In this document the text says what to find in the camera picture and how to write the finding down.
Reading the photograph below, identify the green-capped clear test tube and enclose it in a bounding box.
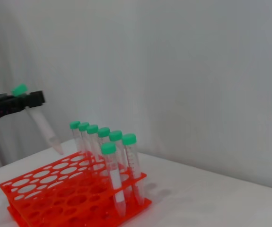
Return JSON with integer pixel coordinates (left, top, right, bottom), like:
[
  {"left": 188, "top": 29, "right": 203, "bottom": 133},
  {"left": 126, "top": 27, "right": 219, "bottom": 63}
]
[
  {"left": 97, "top": 127, "right": 113, "bottom": 153},
  {"left": 78, "top": 122, "right": 91, "bottom": 157},
  {"left": 122, "top": 133, "right": 146, "bottom": 206},
  {"left": 86, "top": 125, "right": 101, "bottom": 164},
  {"left": 69, "top": 121, "right": 84, "bottom": 154},
  {"left": 10, "top": 83, "right": 65, "bottom": 156},
  {"left": 109, "top": 130, "right": 127, "bottom": 171},
  {"left": 100, "top": 142, "right": 127, "bottom": 218}
]

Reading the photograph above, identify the orange test tube rack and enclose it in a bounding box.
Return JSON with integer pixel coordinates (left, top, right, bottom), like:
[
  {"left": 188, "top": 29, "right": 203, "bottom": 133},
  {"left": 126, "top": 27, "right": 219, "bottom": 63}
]
[{"left": 0, "top": 151, "right": 152, "bottom": 227}]

